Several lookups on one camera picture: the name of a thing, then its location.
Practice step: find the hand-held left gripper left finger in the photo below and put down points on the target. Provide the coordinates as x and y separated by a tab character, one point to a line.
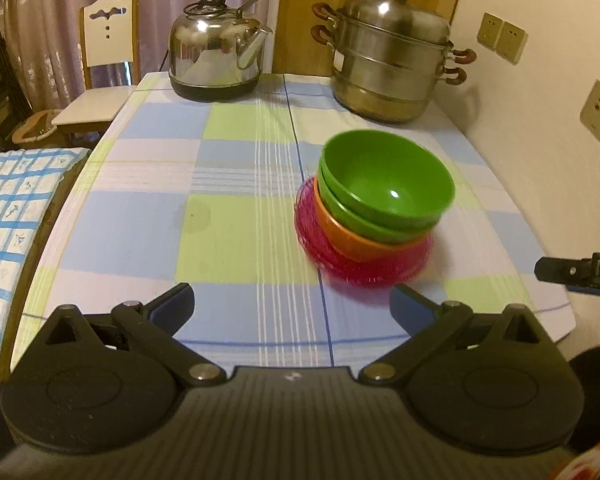
172	307

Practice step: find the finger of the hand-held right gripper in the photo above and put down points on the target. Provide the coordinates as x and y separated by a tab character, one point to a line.
562	269
595	290

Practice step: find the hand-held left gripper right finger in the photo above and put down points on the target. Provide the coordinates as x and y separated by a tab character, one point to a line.
412	310

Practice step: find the large pink scalloped glass plate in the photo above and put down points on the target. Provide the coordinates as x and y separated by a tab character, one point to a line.
375	278

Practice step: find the orange plastic bowl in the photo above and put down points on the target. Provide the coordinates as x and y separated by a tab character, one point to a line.
360	250

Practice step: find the pink round glass plate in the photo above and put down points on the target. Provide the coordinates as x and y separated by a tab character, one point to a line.
340	265

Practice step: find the green plastic bowl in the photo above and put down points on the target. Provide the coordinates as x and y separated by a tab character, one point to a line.
350	220
385	175

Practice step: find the red and white clothing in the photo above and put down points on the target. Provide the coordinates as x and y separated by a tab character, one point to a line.
590	462

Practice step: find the blue white patterned cloth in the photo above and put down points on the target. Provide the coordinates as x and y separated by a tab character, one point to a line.
10	240

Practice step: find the tan basket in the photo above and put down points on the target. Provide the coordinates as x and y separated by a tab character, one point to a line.
32	127

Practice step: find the stainless steel steamer pot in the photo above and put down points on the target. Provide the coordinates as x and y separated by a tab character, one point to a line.
390	60

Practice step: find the stainless steel kettle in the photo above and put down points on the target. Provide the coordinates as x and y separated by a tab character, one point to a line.
210	50

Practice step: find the white wooden chair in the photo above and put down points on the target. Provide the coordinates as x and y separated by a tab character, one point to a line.
107	35

